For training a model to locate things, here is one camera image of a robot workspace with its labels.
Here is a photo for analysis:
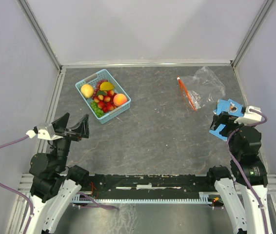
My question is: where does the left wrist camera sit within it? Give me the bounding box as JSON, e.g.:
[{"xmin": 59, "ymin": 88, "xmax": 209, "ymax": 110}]
[{"xmin": 26, "ymin": 123, "xmax": 56, "ymax": 140}]

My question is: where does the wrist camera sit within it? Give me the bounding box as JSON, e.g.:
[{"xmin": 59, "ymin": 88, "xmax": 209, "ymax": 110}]
[
  {"xmin": 234, "ymin": 106, "xmax": 262, "ymax": 125},
  {"xmin": 26, "ymin": 123, "xmax": 56, "ymax": 140}
]

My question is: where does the green grape bunch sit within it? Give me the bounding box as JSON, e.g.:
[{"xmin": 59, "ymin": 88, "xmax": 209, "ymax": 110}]
[{"xmin": 91, "ymin": 101, "xmax": 104, "ymax": 118}]

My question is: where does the yellow starfruit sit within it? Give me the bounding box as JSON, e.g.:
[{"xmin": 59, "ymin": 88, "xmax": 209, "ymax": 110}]
[{"xmin": 99, "ymin": 81, "xmax": 115, "ymax": 91}]

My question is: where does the red lychee cluster with leaves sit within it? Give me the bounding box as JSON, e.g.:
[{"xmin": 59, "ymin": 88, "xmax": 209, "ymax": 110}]
[{"xmin": 92, "ymin": 90, "xmax": 117, "ymax": 115}]

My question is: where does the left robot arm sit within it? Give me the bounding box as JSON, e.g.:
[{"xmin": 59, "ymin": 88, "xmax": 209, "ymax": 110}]
[{"xmin": 20, "ymin": 113, "xmax": 90, "ymax": 234}]

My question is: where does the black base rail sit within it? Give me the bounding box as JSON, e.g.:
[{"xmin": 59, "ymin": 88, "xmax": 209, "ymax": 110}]
[{"xmin": 81, "ymin": 174, "xmax": 216, "ymax": 200}]

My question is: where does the purple cable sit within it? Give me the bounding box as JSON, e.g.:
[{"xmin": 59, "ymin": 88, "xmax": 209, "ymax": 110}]
[
  {"xmin": 0, "ymin": 135, "xmax": 34, "ymax": 234},
  {"xmin": 226, "ymin": 114, "xmax": 268, "ymax": 234}
]

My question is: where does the blue printed cloth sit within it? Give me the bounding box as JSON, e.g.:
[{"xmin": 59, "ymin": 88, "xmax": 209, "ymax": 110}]
[{"xmin": 209, "ymin": 99, "xmax": 246, "ymax": 141}]

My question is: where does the light blue cable duct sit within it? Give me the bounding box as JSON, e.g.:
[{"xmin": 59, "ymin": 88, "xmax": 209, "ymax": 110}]
[{"xmin": 72, "ymin": 192, "xmax": 220, "ymax": 203}]

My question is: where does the purple grape bunch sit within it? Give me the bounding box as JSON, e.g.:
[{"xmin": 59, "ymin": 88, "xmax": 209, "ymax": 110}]
[{"xmin": 92, "ymin": 79, "xmax": 108, "ymax": 100}]

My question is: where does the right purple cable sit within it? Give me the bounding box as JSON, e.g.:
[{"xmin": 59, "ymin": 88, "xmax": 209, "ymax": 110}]
[{"xmin": 226, "ymin": 114, "xmax": 268, "ymax": 234}]

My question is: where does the orange pink peach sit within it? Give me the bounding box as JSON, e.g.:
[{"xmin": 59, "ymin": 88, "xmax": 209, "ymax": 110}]
[{"xmin": 113, "ymin": 93, "xmax": 128, "ymax": 107}]

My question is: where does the clear zip top bag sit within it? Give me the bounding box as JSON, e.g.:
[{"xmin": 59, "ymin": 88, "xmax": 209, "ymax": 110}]
[{"xmin": 177, "ymin": 66, "xmax": 225, "ymax": 111}]

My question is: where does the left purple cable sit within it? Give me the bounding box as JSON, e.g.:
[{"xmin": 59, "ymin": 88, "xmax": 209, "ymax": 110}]
[{"xmin": 0, "ymin": 135, "xmax": 34, "ymax": 234}]

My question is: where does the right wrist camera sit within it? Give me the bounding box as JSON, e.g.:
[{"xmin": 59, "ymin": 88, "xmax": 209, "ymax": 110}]
[{"xmin": 234, "ymin": 106, "xmax": 262, "ymax": 125}]

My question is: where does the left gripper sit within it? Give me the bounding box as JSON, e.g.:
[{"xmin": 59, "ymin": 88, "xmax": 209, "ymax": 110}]
[{"xmin": 52, "ymin": 112, "xmax": 90, "ymax": 170}]

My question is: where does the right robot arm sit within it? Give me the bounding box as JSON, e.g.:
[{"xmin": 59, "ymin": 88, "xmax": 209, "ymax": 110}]
[{"xmin": 205, "ymin": 106, "xmax": 273, "ymax": 234}]

